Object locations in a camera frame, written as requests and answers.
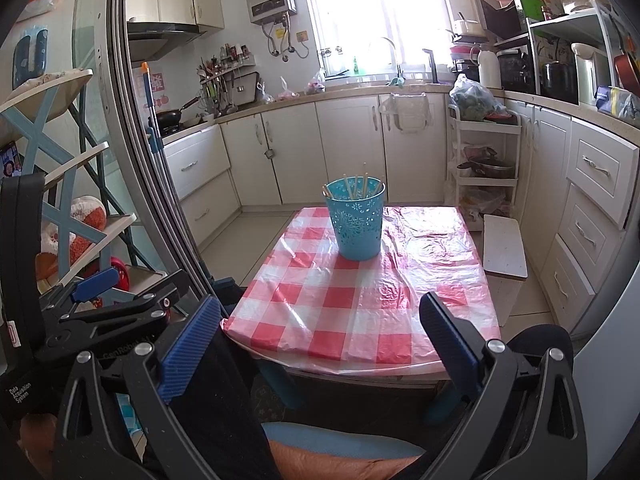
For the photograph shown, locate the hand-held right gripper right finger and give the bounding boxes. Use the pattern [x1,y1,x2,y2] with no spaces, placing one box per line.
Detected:
[419,291,588,480]

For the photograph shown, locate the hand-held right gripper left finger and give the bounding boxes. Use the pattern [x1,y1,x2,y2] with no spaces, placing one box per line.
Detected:
[52,295,241,480]

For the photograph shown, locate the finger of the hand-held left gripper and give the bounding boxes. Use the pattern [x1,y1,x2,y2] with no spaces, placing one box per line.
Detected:
[36,269,193,363]
[39,267,121,312]

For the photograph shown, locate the blue perforated plastic basket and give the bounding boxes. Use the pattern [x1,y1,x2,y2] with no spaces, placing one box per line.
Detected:
[322,178,387,262]

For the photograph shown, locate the bundle of bamboo chopsticks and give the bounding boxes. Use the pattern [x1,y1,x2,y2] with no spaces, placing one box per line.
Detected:
[322,162,383,201]

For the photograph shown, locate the person's left hand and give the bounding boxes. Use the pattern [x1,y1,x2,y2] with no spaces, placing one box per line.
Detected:
[17,412,58,468]

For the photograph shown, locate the red round patterned toy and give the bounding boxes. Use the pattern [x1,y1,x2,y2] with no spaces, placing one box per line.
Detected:
[107,256,131,291]

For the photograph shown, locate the orange white stuffed toy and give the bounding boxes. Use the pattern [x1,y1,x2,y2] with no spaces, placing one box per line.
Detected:
[37,196,108,281]

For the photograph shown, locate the person's left leg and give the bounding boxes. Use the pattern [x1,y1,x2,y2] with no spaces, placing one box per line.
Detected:
[170,277,283,480]

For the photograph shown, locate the person's leg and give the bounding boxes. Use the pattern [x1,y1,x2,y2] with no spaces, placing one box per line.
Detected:
[505,324,575,363]
[170,277,283,480]

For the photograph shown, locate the person's right leg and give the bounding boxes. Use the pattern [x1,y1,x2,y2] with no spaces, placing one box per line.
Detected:
[505,324,575,363]

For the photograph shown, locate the printed photo card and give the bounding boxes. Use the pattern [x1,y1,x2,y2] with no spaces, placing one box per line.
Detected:
[0,142,23,181]

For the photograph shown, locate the white step stool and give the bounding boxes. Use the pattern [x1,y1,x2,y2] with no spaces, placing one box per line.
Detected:
[482,214,529,326]

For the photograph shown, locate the red white checkered tablecloth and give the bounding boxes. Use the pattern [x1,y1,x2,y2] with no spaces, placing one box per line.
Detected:
[221,205,502,376]

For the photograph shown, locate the white rolling cart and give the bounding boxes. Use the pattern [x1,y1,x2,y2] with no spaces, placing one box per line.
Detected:
[445,105,523,221]

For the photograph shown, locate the blue and orange seat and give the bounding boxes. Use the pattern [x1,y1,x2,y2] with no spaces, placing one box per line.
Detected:
[262,422,426,480]

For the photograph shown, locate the dark cooking pot with lid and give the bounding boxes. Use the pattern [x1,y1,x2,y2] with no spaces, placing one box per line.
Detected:
[456,156,516,179]

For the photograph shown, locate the black frying pan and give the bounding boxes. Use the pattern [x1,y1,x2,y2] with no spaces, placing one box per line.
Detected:
[155,97,201,128]

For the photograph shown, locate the white hanging bag holder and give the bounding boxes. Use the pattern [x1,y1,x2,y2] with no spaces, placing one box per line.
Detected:
[378,92,433,136]

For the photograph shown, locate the plastic bag of greens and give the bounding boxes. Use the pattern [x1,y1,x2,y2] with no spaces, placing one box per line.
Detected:
[448,74,508,122]

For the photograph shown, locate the black range hood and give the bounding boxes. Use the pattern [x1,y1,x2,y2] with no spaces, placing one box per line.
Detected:
[126,22,207,63]

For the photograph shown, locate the pink tied plastic bag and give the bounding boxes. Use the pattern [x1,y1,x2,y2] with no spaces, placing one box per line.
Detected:
[277,76,301,102]

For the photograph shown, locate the black tap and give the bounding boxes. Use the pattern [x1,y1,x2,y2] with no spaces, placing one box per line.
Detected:
[422,49,440,84]

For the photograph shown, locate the white thermos jug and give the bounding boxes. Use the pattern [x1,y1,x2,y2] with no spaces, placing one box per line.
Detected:
[477,48,502,90]

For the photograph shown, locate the black rice cooker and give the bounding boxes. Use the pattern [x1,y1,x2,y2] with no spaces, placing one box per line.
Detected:
[541,61,580,103]

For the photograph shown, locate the curved chrome faucet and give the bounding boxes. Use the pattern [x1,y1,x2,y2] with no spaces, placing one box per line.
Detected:
[382,36,405,78]

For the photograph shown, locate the blue snack packet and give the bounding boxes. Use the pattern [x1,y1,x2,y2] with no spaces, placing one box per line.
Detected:
[595,85,640,121]

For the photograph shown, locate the white electric water boiler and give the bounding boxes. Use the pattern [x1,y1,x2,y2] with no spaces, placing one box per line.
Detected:
[571,42,613,107]

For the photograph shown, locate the red hanging pan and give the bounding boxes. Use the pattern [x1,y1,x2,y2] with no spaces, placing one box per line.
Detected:
[614,50,640,96]

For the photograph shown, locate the black microwave oven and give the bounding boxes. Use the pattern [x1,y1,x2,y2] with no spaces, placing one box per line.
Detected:
[480,0,531,41]

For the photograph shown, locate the bright kitchen window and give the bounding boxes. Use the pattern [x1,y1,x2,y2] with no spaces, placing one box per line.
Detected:
[300,0,466,78]

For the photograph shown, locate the white counter shelf rack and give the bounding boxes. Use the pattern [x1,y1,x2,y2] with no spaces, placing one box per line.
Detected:
[527,0,640,106]

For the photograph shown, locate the green box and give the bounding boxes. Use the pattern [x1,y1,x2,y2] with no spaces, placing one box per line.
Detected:
[520,0,548,23]

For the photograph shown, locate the grey sliding door frame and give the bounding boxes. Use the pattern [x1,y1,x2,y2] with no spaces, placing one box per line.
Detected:
[75,0,211,301]

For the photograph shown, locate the wooden shelf with blue frame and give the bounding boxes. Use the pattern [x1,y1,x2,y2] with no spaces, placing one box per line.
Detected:
[0,67,168,311]

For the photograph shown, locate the blue patterned wall hanger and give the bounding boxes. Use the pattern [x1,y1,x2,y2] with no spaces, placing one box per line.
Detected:
[12,27,51,88]

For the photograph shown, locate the red wall stickers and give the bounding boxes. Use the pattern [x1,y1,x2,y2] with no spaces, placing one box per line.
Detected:
[147,72,166,107]

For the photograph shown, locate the wall rack of kitchen utensils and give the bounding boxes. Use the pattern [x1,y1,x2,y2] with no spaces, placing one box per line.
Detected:
[197,45,261,116]

